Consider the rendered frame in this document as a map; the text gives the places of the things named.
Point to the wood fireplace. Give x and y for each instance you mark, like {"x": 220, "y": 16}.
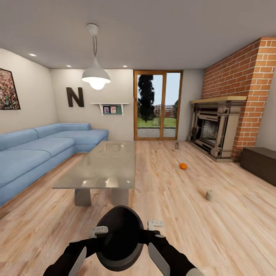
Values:
{"x": 214, "y": 127}

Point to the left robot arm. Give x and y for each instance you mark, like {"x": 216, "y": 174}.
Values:
{"x": 74, "y": 255}

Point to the pumpkin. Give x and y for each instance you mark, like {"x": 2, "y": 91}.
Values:
{"x": 183, "y": 166}

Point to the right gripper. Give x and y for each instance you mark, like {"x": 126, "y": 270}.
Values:
{"x": 144, "y": 234}

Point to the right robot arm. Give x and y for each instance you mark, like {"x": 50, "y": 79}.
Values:
{"x": 168, "y": 260}

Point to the countertop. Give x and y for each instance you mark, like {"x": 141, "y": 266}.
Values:
{"x": 220, "y": 98}

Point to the cauldron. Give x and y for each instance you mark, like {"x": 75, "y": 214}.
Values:
{"x": 122, "y": 249}

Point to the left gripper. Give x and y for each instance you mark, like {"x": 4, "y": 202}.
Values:
{"x": 98, "y": 245}

